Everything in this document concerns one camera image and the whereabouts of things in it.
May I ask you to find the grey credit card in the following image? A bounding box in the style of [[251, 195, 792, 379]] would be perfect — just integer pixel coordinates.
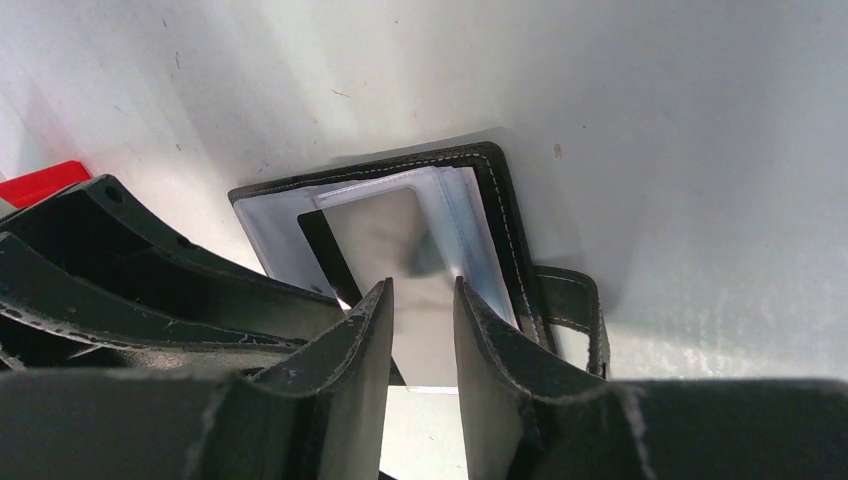
[[297, 188, 457, 390]]

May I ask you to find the black leather card holder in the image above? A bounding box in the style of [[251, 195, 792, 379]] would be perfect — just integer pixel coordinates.
[[228, 142, 609, 378]]

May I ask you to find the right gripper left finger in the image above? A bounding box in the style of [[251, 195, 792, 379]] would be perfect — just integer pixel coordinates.
[[1, 279, 394, 479]]

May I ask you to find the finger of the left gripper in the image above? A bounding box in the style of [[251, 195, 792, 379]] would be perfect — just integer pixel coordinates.
[[1, 233, 302, 370], [1, 175, 343, 340]]

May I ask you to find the right red bin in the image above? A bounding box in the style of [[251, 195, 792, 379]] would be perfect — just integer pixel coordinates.
[[1, 160, 92, 208]]

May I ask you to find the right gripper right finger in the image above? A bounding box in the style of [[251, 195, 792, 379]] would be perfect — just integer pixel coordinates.
[[454, 280, 847, 479]]

